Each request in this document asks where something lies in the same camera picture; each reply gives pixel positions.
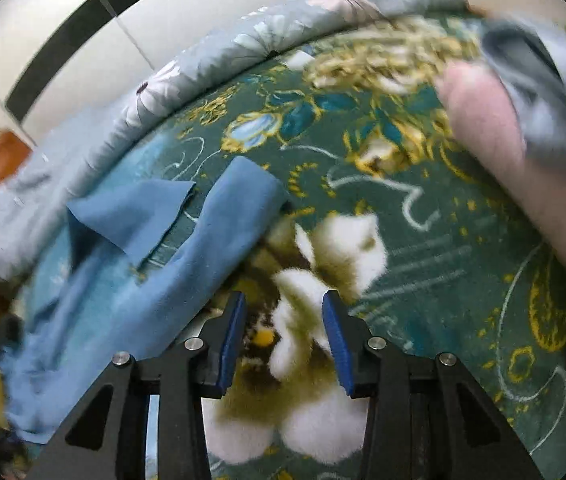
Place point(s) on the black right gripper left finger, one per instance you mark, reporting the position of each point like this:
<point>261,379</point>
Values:
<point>104,435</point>

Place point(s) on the blue fleece garment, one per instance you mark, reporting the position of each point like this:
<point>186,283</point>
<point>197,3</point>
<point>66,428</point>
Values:
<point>121,293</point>

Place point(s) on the teal floral bed sheet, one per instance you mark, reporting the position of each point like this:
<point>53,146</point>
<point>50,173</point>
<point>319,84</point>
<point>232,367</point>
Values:
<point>381,205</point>

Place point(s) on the grey-blue floral quilt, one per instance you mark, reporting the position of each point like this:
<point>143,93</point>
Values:
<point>77,153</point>

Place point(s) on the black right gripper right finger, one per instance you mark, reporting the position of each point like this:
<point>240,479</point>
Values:
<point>427,418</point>

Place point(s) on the white wardrobe with black stripe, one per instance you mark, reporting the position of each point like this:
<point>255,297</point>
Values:
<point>59,56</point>

